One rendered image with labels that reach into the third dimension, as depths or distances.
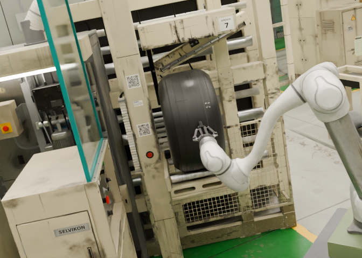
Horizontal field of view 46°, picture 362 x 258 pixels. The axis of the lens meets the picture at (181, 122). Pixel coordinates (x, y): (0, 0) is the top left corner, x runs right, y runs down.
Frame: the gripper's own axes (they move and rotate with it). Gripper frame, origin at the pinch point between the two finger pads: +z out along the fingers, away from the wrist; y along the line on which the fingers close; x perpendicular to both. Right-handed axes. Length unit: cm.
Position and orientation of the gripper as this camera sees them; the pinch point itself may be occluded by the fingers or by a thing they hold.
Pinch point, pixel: (201, 126)
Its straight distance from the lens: 224.4
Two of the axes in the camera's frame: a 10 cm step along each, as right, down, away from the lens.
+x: 1.7, 8.9, 4.2
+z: -1.1, -4.1, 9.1
